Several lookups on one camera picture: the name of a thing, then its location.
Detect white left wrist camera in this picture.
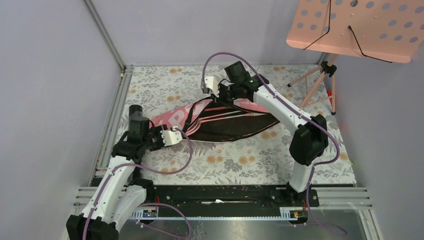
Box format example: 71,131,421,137
160,130,183,147

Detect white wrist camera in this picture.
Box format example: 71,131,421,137
201,76,220,97
160,130,183,147

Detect pink music stand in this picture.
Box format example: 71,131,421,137
286,0,424,114

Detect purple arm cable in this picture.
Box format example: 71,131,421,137
81,127,194,240
202,51,349,238

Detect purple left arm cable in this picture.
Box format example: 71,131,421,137
81,127,194,240

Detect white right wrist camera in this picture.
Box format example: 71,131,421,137
201,76,220,97

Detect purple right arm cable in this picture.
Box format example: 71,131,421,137
202,51,349,238

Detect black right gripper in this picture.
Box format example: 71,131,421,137
210,82,240,109

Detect pink racket bag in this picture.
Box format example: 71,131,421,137
152,97,280,143

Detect black shuttlecock tube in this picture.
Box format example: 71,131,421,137
128,104,143,124

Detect aluminium frame rail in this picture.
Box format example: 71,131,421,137
66,0,135,240

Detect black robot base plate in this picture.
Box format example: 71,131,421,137
145,185,320,218

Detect floral fern tablecloth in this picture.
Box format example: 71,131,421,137
116,65,357,185

